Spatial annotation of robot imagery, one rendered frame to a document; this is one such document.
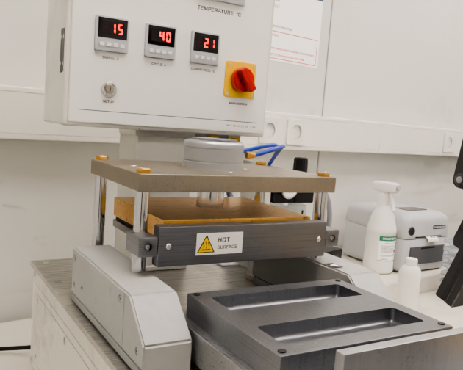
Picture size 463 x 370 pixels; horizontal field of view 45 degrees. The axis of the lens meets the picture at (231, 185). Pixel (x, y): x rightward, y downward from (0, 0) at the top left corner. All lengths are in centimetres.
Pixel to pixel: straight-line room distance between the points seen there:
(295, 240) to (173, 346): 23
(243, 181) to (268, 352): 25
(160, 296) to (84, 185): 70
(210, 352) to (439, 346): 20
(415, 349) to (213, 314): 18
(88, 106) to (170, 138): 15
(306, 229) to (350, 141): 103
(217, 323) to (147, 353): 7
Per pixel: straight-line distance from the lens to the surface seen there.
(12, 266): 121
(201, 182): 63
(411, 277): 134
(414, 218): 162
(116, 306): 59
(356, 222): 171
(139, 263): 63
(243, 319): 52
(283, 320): 53
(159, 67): 84
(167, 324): 55
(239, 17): 91
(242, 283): 87
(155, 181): 61
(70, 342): 75
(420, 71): 209
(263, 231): 67
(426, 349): 49
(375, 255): 158
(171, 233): 61
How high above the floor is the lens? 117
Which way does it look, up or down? 6 degrees down
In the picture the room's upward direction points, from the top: 4 degrees clockwise
